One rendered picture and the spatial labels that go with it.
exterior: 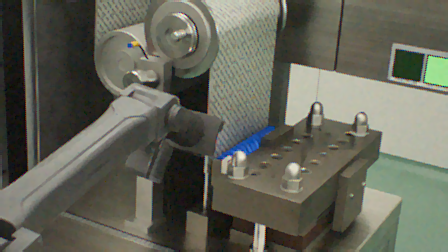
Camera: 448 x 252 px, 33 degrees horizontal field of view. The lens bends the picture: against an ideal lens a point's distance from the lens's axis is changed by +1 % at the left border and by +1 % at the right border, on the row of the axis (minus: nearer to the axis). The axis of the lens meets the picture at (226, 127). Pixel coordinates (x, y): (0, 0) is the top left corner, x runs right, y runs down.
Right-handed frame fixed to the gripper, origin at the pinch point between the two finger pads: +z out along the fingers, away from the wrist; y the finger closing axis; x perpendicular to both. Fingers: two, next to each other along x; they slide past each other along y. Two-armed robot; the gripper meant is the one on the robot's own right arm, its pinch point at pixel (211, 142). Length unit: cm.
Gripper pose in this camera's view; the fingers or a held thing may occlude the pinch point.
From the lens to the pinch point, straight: 130.8
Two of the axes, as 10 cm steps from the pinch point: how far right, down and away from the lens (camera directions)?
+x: 3.0, -9.5, 1.1
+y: 8.7, 2.2, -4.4
